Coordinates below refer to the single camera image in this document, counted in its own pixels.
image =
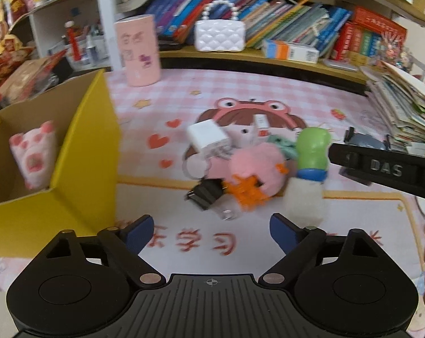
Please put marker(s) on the red gold figure bag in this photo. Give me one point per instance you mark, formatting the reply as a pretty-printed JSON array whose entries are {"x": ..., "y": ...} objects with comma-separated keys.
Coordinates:
[{"x": 4, "y": 42}]

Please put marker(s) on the stack of paper booklets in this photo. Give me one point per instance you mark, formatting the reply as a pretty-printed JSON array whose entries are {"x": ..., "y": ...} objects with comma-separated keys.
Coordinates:
[{"x": 399, "y": 105}]

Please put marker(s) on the wooden bookshelf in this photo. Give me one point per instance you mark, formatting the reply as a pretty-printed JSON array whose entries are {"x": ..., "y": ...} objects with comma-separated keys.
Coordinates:
[{"x": 254, "y": 61}]

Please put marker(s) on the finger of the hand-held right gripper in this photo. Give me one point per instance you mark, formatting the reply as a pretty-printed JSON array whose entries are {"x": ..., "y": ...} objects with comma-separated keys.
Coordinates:
[{"x": 344, "y": 156}]

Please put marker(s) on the yellow cardboard box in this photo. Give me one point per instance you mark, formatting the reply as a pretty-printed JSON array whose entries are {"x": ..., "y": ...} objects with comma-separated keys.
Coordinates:
[{"x": 75, "y": 218}]

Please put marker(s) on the teal small item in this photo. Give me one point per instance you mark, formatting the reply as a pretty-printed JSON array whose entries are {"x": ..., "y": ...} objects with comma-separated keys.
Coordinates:
[{"x": 281, "y": 142}]

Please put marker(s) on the white quilted pearl handbag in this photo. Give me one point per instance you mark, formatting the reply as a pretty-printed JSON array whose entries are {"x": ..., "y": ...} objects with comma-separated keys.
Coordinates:
[{"x": 219, "y": 37}]

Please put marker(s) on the pink and orange plush toy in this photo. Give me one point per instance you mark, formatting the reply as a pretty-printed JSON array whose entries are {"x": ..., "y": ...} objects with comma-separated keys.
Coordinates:
[{"x": 256, "y": 169}]

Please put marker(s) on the white shelf unit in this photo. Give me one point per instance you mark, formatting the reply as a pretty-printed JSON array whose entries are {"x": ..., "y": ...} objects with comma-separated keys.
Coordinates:
[{"x": 103, "y": 7}]

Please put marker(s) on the red tassel ornament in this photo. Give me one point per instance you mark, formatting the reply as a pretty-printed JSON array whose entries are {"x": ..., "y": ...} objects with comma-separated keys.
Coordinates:
[{"x": 71, "y": 38}]

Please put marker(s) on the white pen holder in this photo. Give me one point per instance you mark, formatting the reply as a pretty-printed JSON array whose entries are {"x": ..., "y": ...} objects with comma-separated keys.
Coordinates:
[
  {"x": 98, "y": 49},
  {"x": 77, "y": 54}
]

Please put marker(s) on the orange and white carton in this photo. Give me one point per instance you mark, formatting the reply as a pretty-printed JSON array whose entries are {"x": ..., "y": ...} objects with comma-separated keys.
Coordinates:
[{"x": 289, "y": 51}]

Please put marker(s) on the row of colourful books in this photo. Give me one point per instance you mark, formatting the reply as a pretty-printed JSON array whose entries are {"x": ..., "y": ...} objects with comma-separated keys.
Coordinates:
[{"x": 268, "y": 10}]

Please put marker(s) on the black clip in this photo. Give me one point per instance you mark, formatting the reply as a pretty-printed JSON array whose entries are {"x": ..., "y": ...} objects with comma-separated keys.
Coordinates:
[{"x": 205, "y": 193}]

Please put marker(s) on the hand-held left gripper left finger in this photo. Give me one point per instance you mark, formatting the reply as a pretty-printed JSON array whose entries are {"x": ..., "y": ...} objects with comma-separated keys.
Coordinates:
[{"x": 140, "y": 234}]

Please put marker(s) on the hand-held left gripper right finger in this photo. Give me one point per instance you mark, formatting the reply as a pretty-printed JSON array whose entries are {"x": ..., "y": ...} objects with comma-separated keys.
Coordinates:
[{"x": 282, "y": 234}]

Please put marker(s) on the white charger adapter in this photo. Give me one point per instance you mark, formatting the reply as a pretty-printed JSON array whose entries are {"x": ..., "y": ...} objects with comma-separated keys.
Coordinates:
[{"x": 209, "y": 137}]

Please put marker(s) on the green and white plush toy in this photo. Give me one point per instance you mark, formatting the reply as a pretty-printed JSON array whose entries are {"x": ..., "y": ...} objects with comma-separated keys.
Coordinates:
[{"x": 312, "y": 148}]

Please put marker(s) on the red thick books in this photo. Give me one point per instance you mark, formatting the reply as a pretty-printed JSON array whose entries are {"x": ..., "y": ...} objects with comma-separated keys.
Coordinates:
[{"x": 370, "y": 31}]

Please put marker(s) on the pink cylinder container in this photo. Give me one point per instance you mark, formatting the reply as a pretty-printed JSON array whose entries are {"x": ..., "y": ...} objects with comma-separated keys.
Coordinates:
[{"x": 138, "y": 52}]

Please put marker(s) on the pink paw plush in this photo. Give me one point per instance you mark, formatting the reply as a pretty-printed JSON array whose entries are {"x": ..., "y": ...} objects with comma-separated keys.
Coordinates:
[{"x": 32, "y": 155}]

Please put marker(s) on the pink checkered printed tablecloth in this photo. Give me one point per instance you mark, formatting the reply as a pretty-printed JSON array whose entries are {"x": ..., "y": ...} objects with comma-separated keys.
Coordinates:
[{"x": 356, "y": 211}]

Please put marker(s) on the dark grey device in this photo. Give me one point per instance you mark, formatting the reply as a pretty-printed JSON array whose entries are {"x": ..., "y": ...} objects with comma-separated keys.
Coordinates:
[{"x": 365, "y": 140}]

